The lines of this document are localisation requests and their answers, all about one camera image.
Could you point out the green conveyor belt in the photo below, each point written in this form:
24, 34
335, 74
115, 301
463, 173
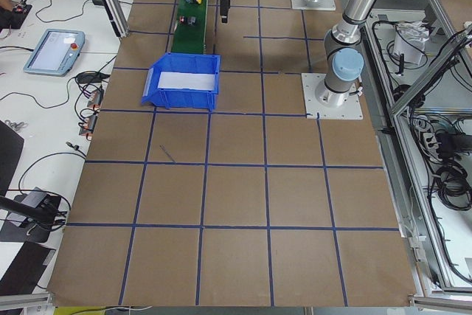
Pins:
190, 39

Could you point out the blue bin left side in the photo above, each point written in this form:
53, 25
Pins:
182, 98

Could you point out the white foam pad left bin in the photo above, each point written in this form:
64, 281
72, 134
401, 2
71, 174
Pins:
181, 80

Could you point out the teach pendant near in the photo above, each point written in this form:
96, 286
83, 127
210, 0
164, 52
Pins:
55, 53

